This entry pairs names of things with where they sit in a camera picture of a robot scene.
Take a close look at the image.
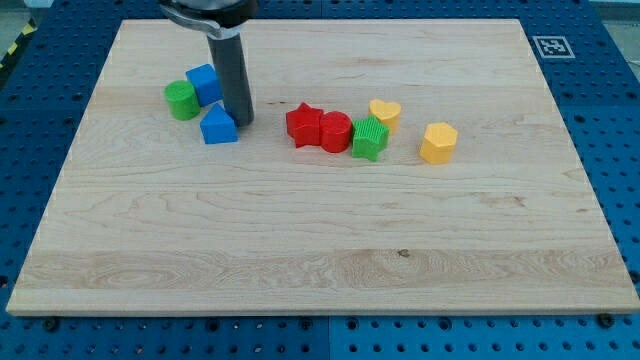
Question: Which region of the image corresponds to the yellow heart block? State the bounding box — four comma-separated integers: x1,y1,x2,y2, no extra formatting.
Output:
369,99,402,135

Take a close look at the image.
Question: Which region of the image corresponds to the green star block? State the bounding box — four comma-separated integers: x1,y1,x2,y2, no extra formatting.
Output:
352,115,389,162

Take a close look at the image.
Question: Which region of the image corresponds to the blue pentagon block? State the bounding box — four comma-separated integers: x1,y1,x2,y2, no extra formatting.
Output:
200,103,238,145

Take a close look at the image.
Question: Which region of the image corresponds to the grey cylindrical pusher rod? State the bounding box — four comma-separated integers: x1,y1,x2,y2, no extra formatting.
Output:
207,34,254,127

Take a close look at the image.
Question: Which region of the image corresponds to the red cylinder block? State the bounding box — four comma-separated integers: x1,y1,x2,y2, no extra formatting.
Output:
320,111,352,153

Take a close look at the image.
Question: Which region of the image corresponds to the white fiducial marker tag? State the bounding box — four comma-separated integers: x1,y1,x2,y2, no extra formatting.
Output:
532,35,575,59

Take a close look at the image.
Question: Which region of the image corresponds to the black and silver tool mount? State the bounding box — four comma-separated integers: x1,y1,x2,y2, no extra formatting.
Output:
158,0,259,40

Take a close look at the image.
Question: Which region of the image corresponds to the green cylinder block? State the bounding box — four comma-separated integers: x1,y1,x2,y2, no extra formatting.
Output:
164,80,201,121

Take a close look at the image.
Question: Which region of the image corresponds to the yellow hexagon block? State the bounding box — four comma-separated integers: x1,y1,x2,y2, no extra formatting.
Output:
419,122,458,165

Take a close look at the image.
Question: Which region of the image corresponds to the blue cube block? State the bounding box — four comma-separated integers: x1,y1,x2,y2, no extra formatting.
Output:
186,64,223,107

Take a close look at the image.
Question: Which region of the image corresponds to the red star block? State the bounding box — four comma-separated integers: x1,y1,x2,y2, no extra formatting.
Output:
286,102,324,148

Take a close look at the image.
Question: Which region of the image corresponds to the wooden board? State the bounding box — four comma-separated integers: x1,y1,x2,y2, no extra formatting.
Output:
7,19,639,317

